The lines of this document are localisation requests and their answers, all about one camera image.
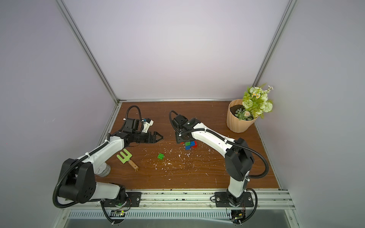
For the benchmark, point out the right circuit board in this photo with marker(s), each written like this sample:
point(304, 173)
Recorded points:
point(238, 215)

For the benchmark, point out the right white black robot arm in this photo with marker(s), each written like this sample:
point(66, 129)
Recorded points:
point(238, 157)

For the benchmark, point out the green white artificial flowers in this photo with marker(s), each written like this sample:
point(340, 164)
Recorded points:
point(255, 103)

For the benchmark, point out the aluminium front rail frame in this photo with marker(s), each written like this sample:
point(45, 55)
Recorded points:
point(186, 209)

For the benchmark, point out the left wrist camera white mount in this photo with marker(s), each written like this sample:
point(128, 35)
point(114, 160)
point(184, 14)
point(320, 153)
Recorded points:
point(147, 123)

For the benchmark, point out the beige ribbed flower pot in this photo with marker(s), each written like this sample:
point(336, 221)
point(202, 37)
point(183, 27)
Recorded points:
point(235, 124)

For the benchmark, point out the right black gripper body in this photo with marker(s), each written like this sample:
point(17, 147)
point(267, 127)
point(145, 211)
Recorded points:
point(183, 137)

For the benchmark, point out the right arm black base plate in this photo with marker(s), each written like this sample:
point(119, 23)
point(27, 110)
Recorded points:
point(226, 199)

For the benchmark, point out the circuit board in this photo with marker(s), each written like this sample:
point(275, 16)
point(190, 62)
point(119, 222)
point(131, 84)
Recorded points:
point(238, 215)
point(117, 213)

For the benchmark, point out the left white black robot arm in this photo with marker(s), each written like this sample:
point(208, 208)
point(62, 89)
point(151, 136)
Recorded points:
point(77, 181)

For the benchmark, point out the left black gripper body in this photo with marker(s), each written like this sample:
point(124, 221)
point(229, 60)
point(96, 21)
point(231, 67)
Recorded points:
point(140, 137)

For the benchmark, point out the left circuit board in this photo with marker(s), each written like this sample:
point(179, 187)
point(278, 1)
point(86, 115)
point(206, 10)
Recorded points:
point(117, 213)

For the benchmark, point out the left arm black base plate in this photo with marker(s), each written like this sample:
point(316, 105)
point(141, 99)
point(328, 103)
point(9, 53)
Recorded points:
point(131, 199)

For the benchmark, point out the green toy rake wooden handle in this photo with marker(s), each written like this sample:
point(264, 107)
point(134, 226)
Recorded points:
point(125, 156)

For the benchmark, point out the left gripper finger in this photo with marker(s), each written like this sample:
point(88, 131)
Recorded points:
point(155, 136)
point(151, 141)

